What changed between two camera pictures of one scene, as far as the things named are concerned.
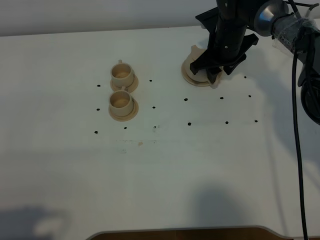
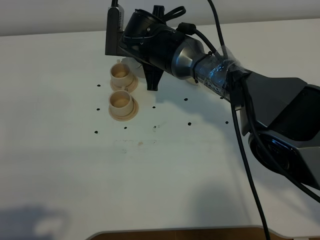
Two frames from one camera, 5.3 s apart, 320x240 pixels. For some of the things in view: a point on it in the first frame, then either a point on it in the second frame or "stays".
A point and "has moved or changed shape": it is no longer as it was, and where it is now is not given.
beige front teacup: (121, 102) stays
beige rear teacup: (122, 74) stays
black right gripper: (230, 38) -> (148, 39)
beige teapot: (202, 75) has moved or changed shape
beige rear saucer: (130, 88) stays
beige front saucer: (127, 117) stays
